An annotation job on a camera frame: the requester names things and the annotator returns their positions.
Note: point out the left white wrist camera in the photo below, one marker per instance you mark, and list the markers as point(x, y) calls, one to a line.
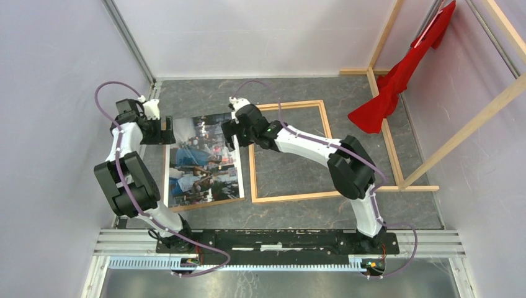
point(150, 108)

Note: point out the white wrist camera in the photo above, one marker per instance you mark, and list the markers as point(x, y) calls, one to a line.
point(150, 108)
point(236, 103)

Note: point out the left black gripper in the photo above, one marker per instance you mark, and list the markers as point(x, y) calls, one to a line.
point(162, 136)

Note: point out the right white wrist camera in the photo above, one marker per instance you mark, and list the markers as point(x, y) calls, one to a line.
point(236, 103)

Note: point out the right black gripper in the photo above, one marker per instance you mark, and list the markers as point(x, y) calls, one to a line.
point(227, 129)

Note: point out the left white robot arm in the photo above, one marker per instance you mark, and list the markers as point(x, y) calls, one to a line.
point(125, 180)

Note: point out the wooden stand structure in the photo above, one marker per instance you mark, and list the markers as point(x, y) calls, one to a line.
point(496, 105)

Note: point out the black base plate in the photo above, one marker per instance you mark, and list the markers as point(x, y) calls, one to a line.
point(276, 247)

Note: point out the red cloth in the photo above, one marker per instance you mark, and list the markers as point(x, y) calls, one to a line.
point(369, 116)

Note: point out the brown backing board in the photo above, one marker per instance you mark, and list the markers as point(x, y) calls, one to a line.
point(197, 205)

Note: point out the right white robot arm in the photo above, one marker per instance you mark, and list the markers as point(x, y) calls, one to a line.
point(351, 169)

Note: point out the aluminium rail base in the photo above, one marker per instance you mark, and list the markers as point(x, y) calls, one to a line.
point(135, 249)

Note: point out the printed colour photo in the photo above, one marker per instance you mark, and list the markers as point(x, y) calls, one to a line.
point(205, 164)

